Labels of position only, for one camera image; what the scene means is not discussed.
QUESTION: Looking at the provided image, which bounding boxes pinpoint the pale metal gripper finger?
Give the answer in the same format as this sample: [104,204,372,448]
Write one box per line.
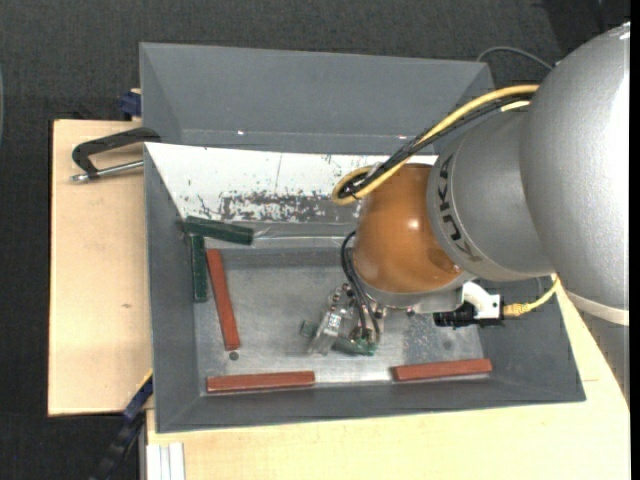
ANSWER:
[299,312,337,342]
[306,312,347,357]

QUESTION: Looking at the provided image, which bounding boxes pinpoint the grey metal bin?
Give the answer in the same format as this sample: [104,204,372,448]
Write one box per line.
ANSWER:
[138,41,588,434]

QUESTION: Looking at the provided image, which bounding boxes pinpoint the red-brown flat block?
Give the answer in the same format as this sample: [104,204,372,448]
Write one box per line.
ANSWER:
[205,248,242,352]
[205,370,317,395]
[390,358,494,383]

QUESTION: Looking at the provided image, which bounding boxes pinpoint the dark green flat block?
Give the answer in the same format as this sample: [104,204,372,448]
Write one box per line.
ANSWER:
[180,215,255,247]
[190,234,210,304]

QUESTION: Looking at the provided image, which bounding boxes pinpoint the pale wood flat board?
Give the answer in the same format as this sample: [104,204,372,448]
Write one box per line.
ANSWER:
[47,118,154,418]

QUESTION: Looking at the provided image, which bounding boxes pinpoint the black cylinder on white bracket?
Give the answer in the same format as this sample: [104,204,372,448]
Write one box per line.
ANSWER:
[432,281,505,330]

